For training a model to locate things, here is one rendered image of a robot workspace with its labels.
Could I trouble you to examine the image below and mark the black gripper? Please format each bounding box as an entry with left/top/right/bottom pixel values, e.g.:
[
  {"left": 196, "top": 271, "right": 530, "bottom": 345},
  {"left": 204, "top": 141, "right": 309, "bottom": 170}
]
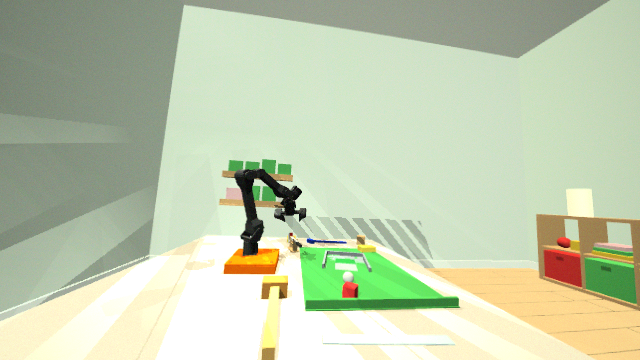
[{"left": 274, "top": 206, "right": 307, "bottom": 222}]

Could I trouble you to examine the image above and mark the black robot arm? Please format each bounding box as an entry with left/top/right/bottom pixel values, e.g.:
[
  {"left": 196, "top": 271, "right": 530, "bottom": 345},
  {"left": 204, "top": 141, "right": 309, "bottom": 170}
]
[{"left": 234, "top": 168, "right": 302, "bottom": 257}]

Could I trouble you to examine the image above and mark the green flat mat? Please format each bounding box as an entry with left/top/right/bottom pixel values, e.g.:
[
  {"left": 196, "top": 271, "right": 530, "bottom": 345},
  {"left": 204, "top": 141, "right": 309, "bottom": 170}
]
[{"left": 299, "top": 247, "right": 460, "bottom": 311}]

